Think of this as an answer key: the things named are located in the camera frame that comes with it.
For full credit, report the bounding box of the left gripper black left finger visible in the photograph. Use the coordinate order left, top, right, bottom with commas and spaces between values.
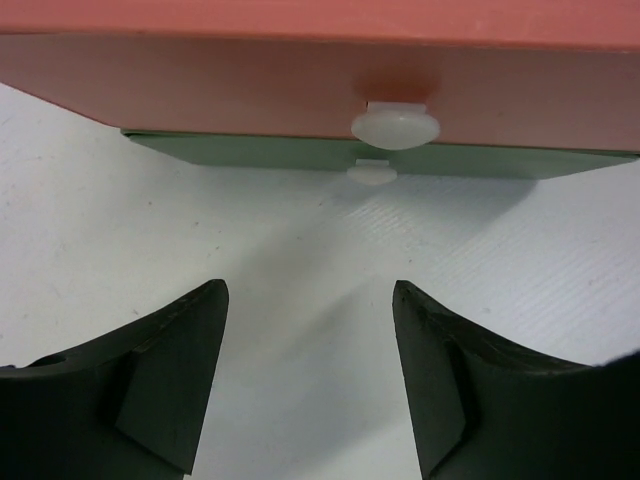
1, 280, 229, 479

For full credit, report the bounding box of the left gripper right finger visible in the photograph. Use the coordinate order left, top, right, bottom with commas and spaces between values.
392, 281, 639, 479

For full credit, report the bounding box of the orange drawer box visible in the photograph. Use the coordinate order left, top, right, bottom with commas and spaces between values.
1, 1, 639, 151

